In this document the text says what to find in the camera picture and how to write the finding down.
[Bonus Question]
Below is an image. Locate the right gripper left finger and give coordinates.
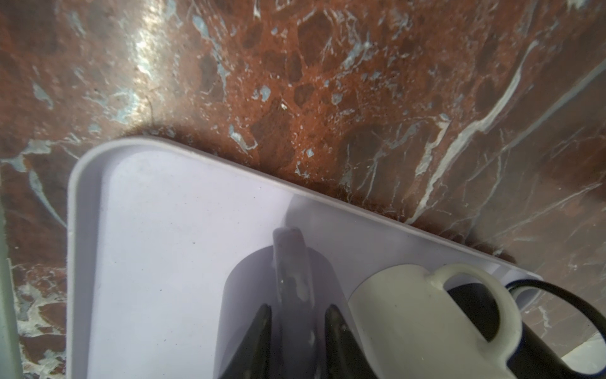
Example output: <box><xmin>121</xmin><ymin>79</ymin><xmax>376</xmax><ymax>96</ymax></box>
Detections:
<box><xmin>219</xmin><ymin>304</ymin><xmax>272</xmax><ymax>378</ymax></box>

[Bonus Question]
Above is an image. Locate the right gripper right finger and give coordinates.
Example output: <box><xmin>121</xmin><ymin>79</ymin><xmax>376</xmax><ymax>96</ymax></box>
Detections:
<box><xmin>324</xmin><ymin>304</ymin><xmax>377</xmax><ymax>379</ymax></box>

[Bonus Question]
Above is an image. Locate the lilac purple mug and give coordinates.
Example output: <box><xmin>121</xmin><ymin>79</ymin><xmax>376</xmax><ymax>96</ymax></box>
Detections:
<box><xmin>213</xmin><ymin>227</ymin><xmax>357</xmax><ymax>378</ymax></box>

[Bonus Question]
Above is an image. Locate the cream white mug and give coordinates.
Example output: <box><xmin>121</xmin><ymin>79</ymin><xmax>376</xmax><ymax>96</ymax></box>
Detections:
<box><xmin>348</xmin><ymin>264</ymin><xmax>522</xmax><ymax>378</ymax></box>

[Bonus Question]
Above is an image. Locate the black mug white rim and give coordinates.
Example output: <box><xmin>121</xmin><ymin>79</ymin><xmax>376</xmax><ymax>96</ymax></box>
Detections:
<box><xmin>448</xmin><ymin>279</ymin><xmax>605</xmax><ymax>378</ymax></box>

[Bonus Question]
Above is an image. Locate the lilac rectangular tray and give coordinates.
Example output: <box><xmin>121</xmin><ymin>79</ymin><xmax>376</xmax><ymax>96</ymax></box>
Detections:
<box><xmin>66</xmin><ymin>137</ymin><xmax>533</xmax><ymax>378</ymax></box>

